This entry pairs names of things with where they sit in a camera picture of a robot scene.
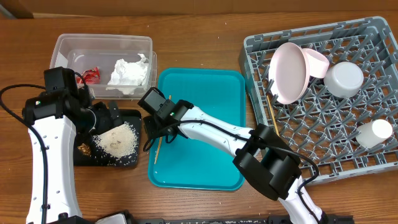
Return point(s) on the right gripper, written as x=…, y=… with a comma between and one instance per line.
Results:
x=152, y=128

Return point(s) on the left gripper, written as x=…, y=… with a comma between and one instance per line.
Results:
x=107, y=122

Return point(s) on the wooden chopstick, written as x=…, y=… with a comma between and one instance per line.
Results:
x=272, y=115
x=160, y=142

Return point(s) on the brown food scrap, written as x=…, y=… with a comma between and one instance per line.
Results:
x=84, y=149

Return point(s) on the red snack wrapper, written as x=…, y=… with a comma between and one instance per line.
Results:
x=91, y=76

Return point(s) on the white napkin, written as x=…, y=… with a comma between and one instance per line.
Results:
x=127, y=76

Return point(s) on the large white plate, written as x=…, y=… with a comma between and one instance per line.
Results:
x=289, y=70

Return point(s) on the small white plate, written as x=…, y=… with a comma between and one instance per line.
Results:
x=318, y=63

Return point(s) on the grey bowl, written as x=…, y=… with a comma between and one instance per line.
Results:
x=344, y=80

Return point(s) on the small white cup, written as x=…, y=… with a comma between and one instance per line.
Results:
x=374, y=132

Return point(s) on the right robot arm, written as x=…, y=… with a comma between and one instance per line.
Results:
x=260, y=155

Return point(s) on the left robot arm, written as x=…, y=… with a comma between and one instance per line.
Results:
x=54, y=119

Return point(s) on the grey dishwasher rack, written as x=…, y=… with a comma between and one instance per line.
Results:
x=320, y=125

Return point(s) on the pile of rice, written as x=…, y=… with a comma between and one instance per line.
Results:
x=118, y=142

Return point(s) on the black plastic tray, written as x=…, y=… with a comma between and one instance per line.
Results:
x=99, y=157

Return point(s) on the teal serving tray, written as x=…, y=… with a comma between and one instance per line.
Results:
x=191, y=164

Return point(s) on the clear plastic bin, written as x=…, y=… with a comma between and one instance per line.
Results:
x=82, y=52

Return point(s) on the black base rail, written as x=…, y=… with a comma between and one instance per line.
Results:
x=271, y=219

